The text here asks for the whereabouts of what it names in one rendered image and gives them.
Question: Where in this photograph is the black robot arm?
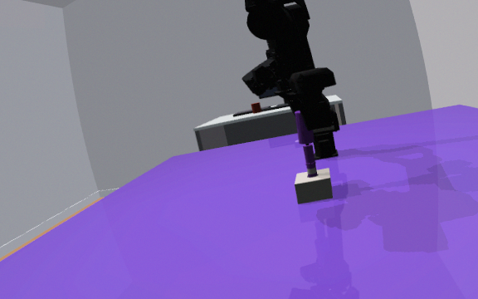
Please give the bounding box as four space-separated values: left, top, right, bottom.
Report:
242 0 340 160

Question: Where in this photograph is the white block with socket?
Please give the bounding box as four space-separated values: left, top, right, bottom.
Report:
295 168 333 204

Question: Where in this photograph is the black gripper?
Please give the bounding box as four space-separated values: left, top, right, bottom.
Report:
266 37 337 131

